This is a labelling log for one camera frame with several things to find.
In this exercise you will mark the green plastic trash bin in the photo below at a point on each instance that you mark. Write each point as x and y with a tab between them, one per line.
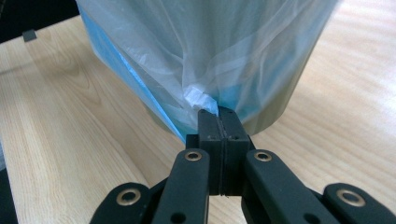
274	109

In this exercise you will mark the white blue-edged garbage bag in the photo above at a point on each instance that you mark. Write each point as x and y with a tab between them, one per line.
186	46

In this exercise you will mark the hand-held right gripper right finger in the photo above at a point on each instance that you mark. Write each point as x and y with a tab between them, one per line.
233	146

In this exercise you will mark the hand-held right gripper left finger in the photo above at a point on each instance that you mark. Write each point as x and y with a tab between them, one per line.
211	140

